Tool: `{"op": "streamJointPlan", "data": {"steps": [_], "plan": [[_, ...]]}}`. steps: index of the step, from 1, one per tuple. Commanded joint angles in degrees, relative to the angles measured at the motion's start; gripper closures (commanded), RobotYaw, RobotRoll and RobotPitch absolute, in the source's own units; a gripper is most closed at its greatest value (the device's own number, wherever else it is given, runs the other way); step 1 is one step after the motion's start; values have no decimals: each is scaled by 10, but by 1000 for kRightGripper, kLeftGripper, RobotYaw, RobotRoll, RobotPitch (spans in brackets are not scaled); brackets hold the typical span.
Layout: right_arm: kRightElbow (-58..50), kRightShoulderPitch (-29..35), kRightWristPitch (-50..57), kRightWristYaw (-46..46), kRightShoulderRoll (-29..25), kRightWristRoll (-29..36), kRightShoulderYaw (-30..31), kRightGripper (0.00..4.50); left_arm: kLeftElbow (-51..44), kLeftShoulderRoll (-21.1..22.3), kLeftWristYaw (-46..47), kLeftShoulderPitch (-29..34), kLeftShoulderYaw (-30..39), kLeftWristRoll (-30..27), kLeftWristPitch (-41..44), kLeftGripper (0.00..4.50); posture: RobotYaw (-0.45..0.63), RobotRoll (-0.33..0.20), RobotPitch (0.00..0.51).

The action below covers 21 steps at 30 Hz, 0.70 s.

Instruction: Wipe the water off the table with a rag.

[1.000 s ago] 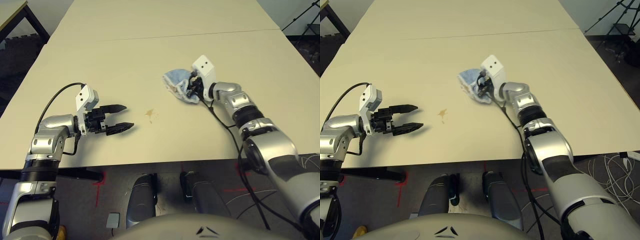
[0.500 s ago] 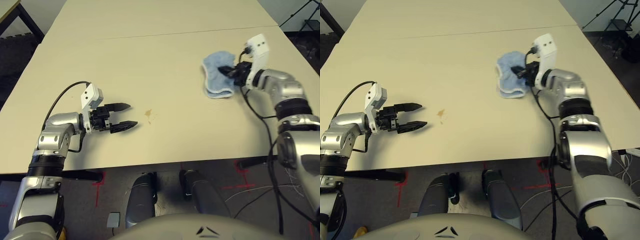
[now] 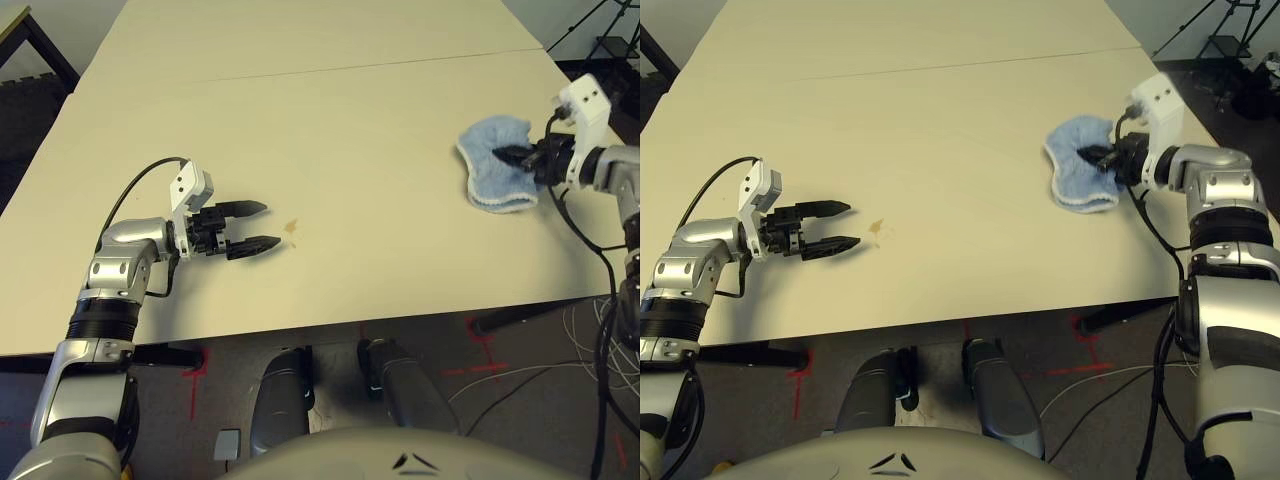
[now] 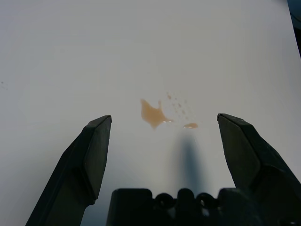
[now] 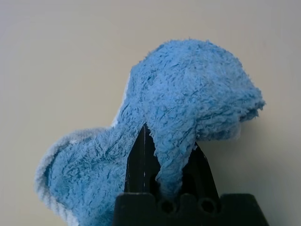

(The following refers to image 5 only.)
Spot blue terry rag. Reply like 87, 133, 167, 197
34, 37, 267, 226

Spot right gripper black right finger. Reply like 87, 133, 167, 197
182, 143, 220, 197

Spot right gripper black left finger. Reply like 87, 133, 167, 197
124, 122, 161, 194

